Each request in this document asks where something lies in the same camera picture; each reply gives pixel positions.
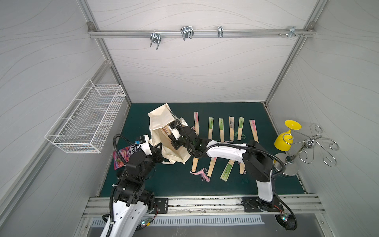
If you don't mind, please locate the cream canvas tote bag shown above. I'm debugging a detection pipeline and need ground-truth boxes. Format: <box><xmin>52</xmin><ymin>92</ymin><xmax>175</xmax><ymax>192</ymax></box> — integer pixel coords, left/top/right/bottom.
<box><xmin>148</xmin><ymin>103</ymin><xmax>190</xmax><ymax>165</ymax></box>

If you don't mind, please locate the bamboo folding fan green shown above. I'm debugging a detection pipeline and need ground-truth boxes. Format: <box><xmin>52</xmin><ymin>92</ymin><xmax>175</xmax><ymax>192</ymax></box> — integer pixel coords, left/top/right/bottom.
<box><xmin>236</xmin><ymin>117</ymin><xmax>244</xmax><ymax>141</ymax></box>
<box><xmin>218</xmin><ymin>118</ymin><xmax>225</xmax><ymax>143</ymax></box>

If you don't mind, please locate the bamboo folding fan pink tassel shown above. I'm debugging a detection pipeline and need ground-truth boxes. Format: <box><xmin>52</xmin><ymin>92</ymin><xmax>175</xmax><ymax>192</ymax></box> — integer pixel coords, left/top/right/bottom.
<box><xmin>229</xmin><ymin>117</ymin><xmax>235</xmax><ymax>141</ymax></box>

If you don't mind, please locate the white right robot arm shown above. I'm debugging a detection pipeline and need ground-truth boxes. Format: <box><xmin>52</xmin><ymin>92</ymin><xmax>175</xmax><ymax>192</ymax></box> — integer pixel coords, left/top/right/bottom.
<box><xmin>168</xmin><ymin>119</ymin><xmax>298</xmax><ymax>231</ymax></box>

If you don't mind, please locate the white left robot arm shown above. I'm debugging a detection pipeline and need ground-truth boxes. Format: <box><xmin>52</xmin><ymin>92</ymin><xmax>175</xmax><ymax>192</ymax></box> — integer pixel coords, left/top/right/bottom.
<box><xmin>101</xmin><ymin>134</ymin><xmax>163</xmax><ymax>237</ymax></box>

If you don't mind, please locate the pink snack packet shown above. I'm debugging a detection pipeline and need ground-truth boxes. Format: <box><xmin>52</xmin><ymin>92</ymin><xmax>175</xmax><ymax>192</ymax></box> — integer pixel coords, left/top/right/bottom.
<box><xmin>113</xmin><ymin>145</ymin><xmax>137</xmax><ymax>171</ymax></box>

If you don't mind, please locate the yellow plastic wine glass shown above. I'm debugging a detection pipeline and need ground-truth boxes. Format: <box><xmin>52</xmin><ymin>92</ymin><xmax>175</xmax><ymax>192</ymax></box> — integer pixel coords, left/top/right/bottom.
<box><xmin>274</xmin><ymin>120</ymin><xmax>302</xmax><ymax>152</ymax></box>

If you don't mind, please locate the metal double hook left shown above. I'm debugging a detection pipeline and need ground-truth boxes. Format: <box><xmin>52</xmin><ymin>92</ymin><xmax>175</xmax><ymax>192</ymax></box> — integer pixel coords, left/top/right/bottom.
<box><xmin>150</xmin><ymin>32</ymin><xmax>162</xmax><ymax>50</ymax></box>

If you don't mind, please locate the metal double hook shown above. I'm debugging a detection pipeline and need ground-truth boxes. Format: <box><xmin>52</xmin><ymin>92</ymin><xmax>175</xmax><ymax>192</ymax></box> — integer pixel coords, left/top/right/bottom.
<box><xmin>180</xmin><ymin>26</ymin><xmax>194</xmax><ymax>41</ymax></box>
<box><xmin>150</xmin><ymin>32</ymin><xmax>162</xmax><ymax>50</ymax></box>

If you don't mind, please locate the metal double hook middle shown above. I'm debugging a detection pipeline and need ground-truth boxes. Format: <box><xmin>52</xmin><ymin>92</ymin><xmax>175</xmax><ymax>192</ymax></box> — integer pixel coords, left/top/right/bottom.
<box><xmin>180</xmin><ymin>26</ymin><xmax>194</xmax><ymax>41</ymax></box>

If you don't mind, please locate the small metal hook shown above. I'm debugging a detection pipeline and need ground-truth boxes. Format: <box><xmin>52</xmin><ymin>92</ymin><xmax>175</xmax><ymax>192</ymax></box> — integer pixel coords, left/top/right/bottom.
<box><xmin>218</xmin><ymin>26</ymin><xmax>224</xmax><ymax>38</ymax></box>

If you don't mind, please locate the metal hook right end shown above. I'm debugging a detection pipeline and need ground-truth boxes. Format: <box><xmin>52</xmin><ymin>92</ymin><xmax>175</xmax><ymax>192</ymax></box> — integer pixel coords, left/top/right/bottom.
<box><xmin>278</xmin><ymin>27</ymin><xmax>305</xmax><ymax>38</ymax></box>

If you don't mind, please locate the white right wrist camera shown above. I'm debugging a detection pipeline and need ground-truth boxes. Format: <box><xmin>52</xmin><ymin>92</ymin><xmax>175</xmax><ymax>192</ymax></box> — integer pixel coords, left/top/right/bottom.
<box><xmin>170</xmin><ymin>128</ymin><xmax>181</xmax><ymax>140</ymax></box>

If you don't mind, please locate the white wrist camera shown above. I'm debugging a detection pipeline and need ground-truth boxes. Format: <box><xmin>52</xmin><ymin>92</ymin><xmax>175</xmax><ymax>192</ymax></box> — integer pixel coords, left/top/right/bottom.
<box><xmin>170</xmin><ymin>128</ymin><xmax>181</xmax><ymax>140</ymax></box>
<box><xmin>135</xmin><ymin>134</ymin><xmax>152</xmax><ymax>156</ymax></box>

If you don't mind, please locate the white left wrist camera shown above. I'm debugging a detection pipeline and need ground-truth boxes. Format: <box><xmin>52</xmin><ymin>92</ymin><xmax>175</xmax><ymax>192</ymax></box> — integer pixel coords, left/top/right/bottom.
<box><xmin>135</xmin><ymin>134</ymin><xmax>152</xmax><ymax>156</ymax></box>

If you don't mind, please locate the white wire basket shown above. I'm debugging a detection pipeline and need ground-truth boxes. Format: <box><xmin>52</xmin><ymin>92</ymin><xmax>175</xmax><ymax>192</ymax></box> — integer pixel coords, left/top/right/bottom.
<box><xmin>44</xmin><ymin>79</ymin><xmax>125</xmax><ymax>154</ymax></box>

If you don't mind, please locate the chrome wire glass rack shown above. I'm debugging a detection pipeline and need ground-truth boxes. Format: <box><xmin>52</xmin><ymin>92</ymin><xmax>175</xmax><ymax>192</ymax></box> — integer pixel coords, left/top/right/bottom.
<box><xmin>274</xmin><ymin>124</ymin><xmax>340</xmax><ymax>177</ymax></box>

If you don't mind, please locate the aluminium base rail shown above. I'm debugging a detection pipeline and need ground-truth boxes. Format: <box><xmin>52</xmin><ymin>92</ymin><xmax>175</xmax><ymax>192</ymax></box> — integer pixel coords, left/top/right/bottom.
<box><xmin>82</xmin><ymin>194</ymin><xmax>326</xmax><ymax>217</ymax></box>

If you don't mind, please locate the aluminium crossbar rail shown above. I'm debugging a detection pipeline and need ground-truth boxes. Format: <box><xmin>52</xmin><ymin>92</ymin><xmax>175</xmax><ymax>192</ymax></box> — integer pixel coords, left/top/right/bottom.
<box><xmin>88</xmin><ymin>27</ymin><xmax>316</xmax><ymax>39</ymax></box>

